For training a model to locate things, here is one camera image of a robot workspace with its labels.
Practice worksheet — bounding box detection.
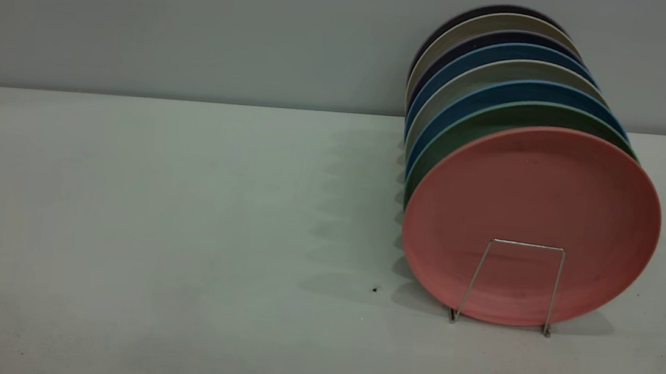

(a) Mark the pink round plate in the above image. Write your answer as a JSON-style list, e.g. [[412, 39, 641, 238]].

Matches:
[[394, 114, 666, 340]]

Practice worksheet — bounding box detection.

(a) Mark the beige round plate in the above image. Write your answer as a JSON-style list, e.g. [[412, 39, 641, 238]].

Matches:
[[406, 4, 585, 113], [404, 49, 612, 172]]

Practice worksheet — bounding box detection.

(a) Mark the green round plate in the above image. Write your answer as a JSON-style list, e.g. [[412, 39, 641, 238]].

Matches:
[[403, 90, 644, 230]]

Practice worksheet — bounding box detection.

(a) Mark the blue round plate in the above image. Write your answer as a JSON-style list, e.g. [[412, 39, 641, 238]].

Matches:
[[404, 69, 634, 198], [404, 33, 601, 153]]

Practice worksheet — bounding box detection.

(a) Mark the dark purple round plate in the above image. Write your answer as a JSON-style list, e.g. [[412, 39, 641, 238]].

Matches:
[[410, 0, 571, 88], [407, 21, 586, 123]]

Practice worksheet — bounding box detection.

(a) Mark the silver wire plate rack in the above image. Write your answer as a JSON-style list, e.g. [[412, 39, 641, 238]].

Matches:
[[448, 234, 567, 339]]

